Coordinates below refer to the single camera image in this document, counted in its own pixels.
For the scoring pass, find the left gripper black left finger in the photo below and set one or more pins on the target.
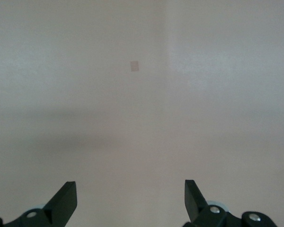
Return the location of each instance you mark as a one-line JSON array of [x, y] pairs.
[[61, 208]]

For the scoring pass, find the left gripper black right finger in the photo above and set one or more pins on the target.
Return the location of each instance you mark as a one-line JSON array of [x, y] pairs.
[[196, 205]]

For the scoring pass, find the small brown tape square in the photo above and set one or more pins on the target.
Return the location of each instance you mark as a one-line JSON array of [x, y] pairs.
[[135, 66]]

